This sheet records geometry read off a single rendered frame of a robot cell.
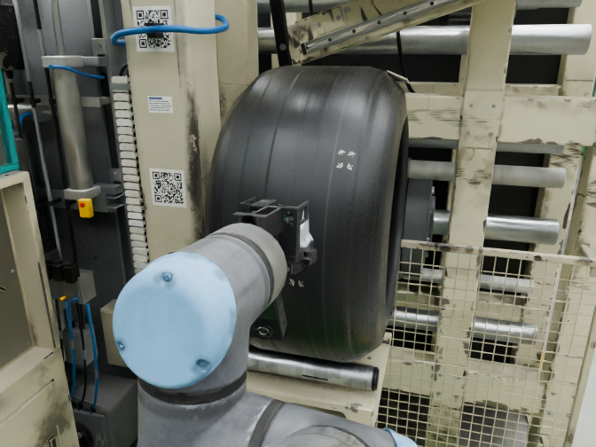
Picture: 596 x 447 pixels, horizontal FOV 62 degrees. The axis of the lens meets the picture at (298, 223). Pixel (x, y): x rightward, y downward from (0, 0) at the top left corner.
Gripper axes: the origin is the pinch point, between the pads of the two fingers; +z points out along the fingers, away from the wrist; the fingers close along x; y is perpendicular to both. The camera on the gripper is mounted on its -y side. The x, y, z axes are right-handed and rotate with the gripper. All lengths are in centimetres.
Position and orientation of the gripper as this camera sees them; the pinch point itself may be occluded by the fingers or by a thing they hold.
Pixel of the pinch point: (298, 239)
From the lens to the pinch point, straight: 70.4
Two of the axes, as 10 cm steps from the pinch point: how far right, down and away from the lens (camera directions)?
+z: 2.7, -2.0, 9.4
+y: 0.3, -9.7, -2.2
